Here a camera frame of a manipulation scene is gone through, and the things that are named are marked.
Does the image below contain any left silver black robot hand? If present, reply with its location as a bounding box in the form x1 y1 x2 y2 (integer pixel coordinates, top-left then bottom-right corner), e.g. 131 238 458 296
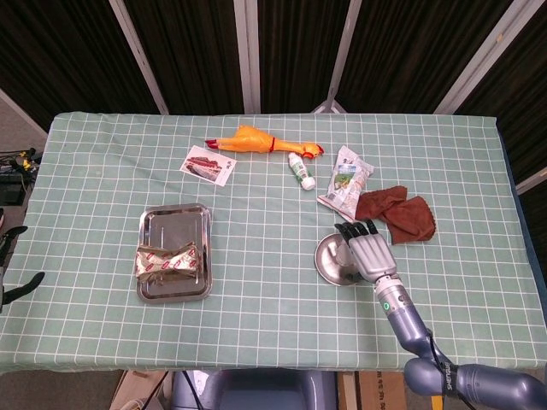
0 225 46 315

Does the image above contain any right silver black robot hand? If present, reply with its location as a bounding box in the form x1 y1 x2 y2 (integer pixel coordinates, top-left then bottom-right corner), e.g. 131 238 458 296
334 218 397 283

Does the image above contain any gold foil bag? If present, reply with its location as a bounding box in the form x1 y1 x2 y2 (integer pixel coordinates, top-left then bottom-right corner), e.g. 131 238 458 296
134 242 204 284

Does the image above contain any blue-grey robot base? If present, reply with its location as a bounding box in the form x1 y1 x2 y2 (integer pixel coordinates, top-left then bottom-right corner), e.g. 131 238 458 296
170 369 338 410

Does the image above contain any round steel plate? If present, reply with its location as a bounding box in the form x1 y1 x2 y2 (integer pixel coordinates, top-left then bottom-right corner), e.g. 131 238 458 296
314 232 371 287

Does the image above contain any brown cloth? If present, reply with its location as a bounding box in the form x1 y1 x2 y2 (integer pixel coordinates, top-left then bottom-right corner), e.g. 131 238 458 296
355 184 437 246

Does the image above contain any white green snack bag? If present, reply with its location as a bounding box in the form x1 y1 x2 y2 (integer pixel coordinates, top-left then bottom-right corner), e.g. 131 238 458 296
316 145 375 223

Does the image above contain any black electronic box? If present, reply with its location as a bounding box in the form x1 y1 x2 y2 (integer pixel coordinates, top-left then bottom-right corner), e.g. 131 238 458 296
0 181 25 206

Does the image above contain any small white green bottle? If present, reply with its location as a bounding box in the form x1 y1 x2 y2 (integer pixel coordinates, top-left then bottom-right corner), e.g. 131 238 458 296
287 152 317 191

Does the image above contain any yellow black clamp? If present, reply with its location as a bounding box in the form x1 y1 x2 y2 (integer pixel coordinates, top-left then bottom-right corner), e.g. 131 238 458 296
10 147 43 171

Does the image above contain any printed cardboard box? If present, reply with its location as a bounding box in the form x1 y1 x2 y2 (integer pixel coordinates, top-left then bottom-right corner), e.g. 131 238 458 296
357 370 407 410

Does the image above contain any light wooden board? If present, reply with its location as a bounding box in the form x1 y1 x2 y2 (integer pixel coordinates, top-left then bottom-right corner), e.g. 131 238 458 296
337 371 358 410

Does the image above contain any green checked tablecloth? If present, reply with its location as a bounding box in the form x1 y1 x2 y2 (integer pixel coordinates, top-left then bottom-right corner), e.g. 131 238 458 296
0 111 547 377

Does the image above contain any open cardboard box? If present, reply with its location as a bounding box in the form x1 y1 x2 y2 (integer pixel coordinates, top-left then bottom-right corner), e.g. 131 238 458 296
109 369 172 410

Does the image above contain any grey metal stand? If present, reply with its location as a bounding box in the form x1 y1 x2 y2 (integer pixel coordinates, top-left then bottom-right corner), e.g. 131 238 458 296
313 87 347 114

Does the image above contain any rectangular steel tray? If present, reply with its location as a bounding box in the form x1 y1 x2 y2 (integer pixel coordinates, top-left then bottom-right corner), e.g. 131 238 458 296
136 203 214 304

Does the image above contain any yellow rubber chicken toy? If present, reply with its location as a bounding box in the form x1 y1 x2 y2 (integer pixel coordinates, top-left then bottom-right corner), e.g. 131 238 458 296
203 124 326 161

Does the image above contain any photo postcard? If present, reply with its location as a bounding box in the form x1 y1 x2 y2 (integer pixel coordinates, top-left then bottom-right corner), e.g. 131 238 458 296
179 144 238 187

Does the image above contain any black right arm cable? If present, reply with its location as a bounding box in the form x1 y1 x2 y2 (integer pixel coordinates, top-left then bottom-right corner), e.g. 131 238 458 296
425 328 449 410

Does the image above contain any white partition frame post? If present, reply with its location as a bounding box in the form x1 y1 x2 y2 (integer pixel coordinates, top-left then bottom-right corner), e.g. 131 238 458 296
433 0 525 114
233 0 262 114
324 0 363 102
515 166 547 193
109 0 170 114

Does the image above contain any black floor cable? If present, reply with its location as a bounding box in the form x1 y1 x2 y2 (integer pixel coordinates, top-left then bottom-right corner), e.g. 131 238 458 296
182 370 202 410

